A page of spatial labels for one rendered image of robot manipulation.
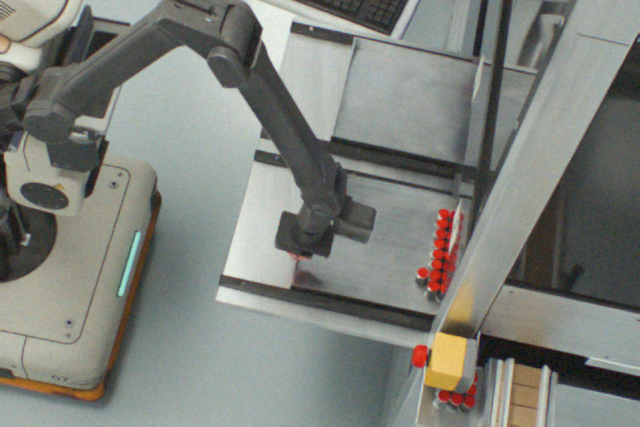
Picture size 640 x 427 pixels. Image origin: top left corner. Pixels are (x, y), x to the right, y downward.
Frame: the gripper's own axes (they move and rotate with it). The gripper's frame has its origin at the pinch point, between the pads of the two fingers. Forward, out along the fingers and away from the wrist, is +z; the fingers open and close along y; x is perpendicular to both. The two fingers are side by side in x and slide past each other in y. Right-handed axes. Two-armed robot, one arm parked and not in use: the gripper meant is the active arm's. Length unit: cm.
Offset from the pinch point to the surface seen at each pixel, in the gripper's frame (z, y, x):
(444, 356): -15.9, 26.7, -18.8
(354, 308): -0.6, 13.0, -7.4
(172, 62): 98, -41, 105
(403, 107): 0.7, 15.0, 41.0
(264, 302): 3.9, -3.0, -9.3
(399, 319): -1.9, 21.3, -7.7
